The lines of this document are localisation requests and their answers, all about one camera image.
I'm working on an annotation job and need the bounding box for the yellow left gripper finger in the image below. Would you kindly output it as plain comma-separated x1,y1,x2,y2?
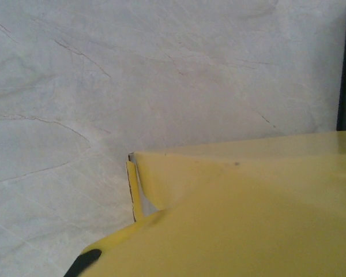
63,209,166,277

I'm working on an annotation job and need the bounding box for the yellow cardboard paper box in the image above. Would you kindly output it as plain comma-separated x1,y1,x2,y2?
125,130,346,277

